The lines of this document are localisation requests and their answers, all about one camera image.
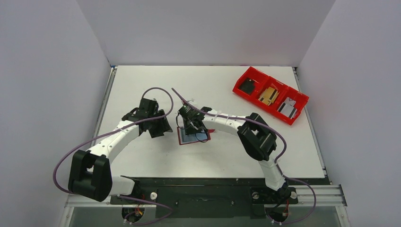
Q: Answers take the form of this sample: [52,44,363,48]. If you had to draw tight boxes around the red leather card holder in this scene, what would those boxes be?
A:
[177,127,215,145]

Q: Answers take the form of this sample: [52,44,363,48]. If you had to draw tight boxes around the black cards in bin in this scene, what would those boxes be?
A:
[239,78,255,95]

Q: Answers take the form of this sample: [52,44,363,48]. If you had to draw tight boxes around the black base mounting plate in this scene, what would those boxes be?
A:
[78,177,330,219]

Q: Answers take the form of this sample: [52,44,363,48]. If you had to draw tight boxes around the gold cards in bin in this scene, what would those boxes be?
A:
[258,87,279,105]

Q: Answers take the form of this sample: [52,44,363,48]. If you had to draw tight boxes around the aluminium front rail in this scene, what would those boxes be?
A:
[65,185,347,208]

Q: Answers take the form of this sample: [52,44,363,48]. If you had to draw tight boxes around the silver cards in bin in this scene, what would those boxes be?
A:
[278,97,297,119]

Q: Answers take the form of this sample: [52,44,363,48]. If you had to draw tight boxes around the red three-compartment bin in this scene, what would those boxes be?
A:
[232,67,309,125]

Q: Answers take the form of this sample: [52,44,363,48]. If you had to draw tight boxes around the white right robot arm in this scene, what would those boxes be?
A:
[178,104,286,191]

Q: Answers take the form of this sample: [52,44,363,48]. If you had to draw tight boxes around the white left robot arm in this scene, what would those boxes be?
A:
[68,98,173,201]

